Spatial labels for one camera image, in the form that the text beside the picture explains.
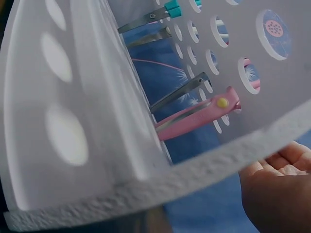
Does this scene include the white foam rack with holes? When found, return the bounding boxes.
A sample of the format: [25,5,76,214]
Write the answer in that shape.
[0,0,311,232]

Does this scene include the person's right hand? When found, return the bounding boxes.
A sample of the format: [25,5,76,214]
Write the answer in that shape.
[239,141,311,233]

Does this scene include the pink scissors with yellow rivet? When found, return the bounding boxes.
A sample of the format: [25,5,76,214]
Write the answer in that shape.
[155,59,262,142]

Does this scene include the teal handled scissors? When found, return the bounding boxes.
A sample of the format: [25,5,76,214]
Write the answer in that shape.
[117,0,183,34]

